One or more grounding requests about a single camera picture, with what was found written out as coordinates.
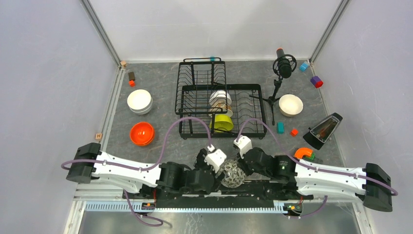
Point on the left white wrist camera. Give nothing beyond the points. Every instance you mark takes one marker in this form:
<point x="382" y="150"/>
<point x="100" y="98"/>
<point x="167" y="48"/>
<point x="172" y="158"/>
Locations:
<point x="215" y="158"/>

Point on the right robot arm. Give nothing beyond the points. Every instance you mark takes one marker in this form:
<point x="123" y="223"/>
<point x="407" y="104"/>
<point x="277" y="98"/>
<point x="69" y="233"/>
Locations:
<point x="298" y="177"/>

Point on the black wire dish rack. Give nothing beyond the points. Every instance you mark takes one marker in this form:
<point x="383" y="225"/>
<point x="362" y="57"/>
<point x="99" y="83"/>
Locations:
<point x="202" y="91"/>

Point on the blue block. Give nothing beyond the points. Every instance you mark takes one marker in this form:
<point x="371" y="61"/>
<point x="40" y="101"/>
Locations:
<point x="304" y="66"/>

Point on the purple red block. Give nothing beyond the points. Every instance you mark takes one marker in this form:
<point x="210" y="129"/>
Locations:
<point x="316" y="81"/>

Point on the white bowl behind rack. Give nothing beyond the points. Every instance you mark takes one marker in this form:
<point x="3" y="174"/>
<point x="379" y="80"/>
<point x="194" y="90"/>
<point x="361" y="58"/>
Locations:
<point x="220" y="95"/>

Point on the wooden letter cube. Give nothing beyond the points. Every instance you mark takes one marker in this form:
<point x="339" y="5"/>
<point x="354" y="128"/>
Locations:
<point x="98" y="136"/>

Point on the beige ceramic bowl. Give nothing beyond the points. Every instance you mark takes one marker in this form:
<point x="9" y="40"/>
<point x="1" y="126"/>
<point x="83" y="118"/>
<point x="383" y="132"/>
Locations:
<point x="290" y="105"/>

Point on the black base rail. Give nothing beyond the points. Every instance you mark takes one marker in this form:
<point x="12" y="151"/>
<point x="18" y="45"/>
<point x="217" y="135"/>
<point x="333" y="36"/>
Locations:
<point x="251" y="194"/>

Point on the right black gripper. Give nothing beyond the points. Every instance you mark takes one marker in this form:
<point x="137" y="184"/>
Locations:
<point x="242" y="165"/>

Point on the white bowl grey rim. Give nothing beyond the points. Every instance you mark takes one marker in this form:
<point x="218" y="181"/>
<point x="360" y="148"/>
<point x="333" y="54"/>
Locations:
<point x="142" y="111"/>

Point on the small orange cube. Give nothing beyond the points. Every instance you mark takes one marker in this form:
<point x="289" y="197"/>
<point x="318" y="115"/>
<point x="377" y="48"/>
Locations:
<point x="294" y="132"/>

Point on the teal block on table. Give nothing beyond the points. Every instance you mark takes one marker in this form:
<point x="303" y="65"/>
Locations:
<point x="280" y="128"/>

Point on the patterned cream bowl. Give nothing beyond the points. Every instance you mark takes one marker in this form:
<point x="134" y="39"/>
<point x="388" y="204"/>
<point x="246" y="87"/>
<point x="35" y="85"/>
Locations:
<point x="222" y="107"/>

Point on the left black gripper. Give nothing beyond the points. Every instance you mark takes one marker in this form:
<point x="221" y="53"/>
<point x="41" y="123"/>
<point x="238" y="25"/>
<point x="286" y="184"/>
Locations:
<point x="200" y="161"/>

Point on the lime green bowl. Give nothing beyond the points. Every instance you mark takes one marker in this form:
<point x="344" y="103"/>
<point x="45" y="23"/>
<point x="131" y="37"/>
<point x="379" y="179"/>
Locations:
<point x="222" y="123"/>

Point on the brown block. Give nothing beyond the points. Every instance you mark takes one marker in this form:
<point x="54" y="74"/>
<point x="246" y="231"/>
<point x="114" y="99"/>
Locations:
<point x="131" y="76"/>

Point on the orange curved block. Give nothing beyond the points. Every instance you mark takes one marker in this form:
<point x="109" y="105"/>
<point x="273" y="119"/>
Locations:
<point x="302" y="153"/>

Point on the black microphone on tripod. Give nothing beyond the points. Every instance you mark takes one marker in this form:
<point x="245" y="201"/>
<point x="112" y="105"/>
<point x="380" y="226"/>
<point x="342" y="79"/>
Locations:
<point x="283" y="67"/>

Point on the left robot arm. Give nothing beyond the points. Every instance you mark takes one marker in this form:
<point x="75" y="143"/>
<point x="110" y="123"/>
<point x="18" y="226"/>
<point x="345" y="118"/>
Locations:
<point x="91" y="163"/>

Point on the grey lego baseplate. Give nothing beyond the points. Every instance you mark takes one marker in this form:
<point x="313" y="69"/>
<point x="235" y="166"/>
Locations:
<point x="316" y="160"/>

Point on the orange bowl rack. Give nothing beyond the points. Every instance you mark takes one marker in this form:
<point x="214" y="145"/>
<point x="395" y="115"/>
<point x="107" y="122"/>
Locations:
<point x="142" y="134"/>

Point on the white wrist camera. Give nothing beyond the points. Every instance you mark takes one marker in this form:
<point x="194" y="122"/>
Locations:
<point x="215" y="158"/>
<point x="243" y="144"/>

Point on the green lego brick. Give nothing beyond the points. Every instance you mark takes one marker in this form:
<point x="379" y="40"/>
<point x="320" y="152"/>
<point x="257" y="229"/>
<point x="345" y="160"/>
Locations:
<point x="311" y="157"/>

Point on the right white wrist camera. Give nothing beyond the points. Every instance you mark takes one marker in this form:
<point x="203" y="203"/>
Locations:
<point x="243" y="144"/>

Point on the pink floral bowl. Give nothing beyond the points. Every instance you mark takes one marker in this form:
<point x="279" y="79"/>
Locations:
<point x="233" y="175"/>

